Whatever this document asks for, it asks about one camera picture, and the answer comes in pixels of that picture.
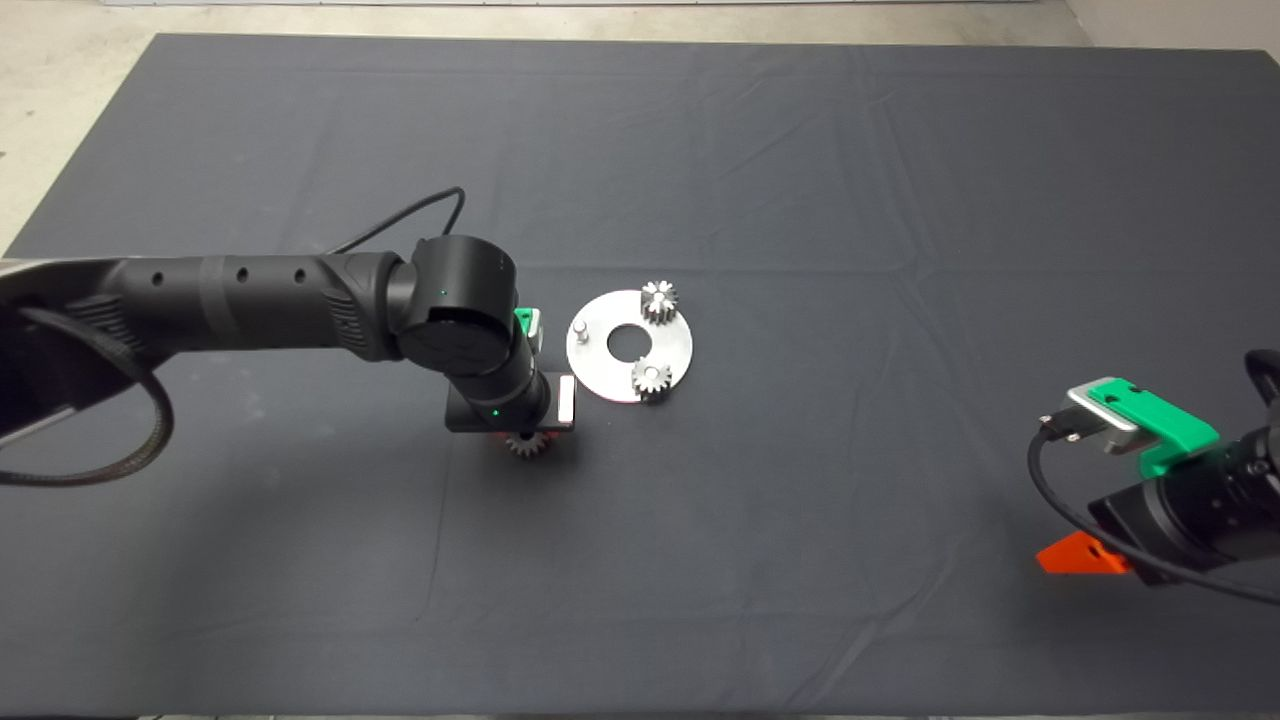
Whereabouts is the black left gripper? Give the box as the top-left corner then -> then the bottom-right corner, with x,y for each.
445,372 -> 579,442

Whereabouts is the green right camera mount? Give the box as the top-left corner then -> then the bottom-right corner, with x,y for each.
1088,376 -> 1221,479

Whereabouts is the thin black left camera cable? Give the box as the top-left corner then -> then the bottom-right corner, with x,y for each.
330,186 -> 467,256

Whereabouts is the braided black arm cable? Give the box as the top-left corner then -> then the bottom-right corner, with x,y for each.
0,305 -> 176,488

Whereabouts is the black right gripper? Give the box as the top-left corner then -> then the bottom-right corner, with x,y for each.
1035,480 -> 1186,588

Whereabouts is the dark grey table cloth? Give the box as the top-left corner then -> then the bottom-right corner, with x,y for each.
0,35 -> 1280,720

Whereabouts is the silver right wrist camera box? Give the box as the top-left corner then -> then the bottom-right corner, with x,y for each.
1062,385 -> 1141,456

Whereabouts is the round metal plate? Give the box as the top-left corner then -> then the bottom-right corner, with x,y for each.
566,289 -> 694,405

